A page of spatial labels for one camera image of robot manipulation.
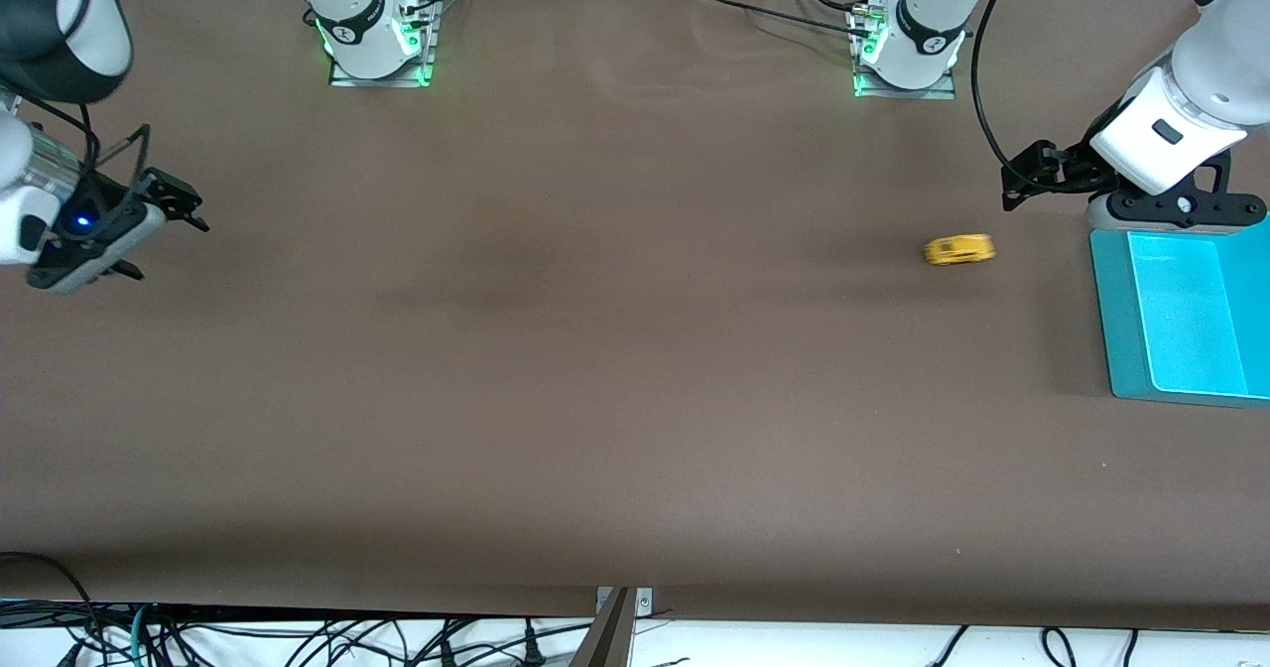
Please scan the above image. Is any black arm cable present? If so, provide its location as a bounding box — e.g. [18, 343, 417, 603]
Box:
[970, 0, 1043, 185]
[0, 86, 152, 213]

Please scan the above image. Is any yellow toy beetle car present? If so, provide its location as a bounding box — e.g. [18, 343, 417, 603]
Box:
[923, 233, 996, 267]

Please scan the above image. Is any teal plastic bin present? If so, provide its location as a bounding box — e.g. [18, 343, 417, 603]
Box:
[1089, 228, 1270, 410]

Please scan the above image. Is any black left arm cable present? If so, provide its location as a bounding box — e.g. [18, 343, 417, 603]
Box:
[970, 0, 1043, 185]

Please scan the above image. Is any black looped floor cable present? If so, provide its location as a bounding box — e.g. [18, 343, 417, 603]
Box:
[0, 551, 100, 667]

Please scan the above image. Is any long black table cable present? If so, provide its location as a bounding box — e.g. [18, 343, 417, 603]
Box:
[695, 0, 874, 41]

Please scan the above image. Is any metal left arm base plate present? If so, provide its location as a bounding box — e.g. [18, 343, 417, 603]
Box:
[853, 2, 956, 100]

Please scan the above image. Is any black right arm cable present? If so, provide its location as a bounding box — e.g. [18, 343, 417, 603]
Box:
[0, 86, 152, 213]

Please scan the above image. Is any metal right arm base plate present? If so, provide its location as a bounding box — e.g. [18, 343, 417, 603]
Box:
[329, 0, 438, 87]

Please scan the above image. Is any dark grey stand leg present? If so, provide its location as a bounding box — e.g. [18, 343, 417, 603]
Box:
[571, 588, 636, 667]

